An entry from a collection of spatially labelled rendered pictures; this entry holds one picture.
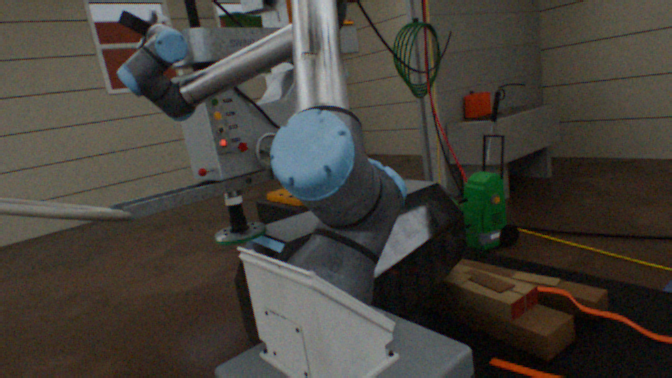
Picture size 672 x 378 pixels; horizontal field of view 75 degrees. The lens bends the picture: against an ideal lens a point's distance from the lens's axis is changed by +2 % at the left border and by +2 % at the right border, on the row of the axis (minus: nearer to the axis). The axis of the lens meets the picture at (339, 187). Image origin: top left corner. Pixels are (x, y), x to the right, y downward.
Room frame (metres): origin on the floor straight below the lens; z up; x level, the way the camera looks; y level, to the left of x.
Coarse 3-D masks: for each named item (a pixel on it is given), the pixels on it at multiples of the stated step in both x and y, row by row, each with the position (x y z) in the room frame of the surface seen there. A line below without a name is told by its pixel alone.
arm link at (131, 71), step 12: (144, 48) 1.32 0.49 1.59; (132, 60) 1.31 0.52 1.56; (144, 60) 1.30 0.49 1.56; (156, 60) 1.31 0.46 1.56; (120, 72) 1.30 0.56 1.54; (132, 72) 1.29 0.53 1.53; (144, 72) 1.30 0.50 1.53; (156, 72) 1.32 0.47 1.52; (132, 84) 1.29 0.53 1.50; (144, 84) 1.31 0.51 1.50; (156, 84) 1.33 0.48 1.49; (168, 84) 1.36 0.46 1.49; (144, 96) 1.36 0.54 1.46; (156, 96) 1.35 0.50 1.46
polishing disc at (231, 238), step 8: (248, 224) 1.86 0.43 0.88; (256, 224) 1.84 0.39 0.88; (224, 232) 1.80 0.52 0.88; (232, 232) 1.77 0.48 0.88; (240, 232) 1.76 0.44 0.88; (248, 232) 1.74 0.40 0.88; (256, 232) 1.73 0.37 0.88; (264, 232) 1.77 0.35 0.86; (216, 240) 1.74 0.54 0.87; (224, 240) 1.71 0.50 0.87; (232, 240) 1.70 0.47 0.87; (240, 240) 1.69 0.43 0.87; (248, 240) 1.70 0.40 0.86
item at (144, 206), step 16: (240, 176) 1.78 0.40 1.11; (256, 176) 1.83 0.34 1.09; (272, 176) 1.89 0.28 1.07; (176, 192) 1.68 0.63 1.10; (192, 192) 1.61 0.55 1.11; (208, 192) 1.66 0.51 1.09; (224, 192) 1.71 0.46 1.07; (112, 208) 1.51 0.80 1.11; (128, 208) 1.44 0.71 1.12; (144, 208) 1.48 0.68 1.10; (160, 208) 1.52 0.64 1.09
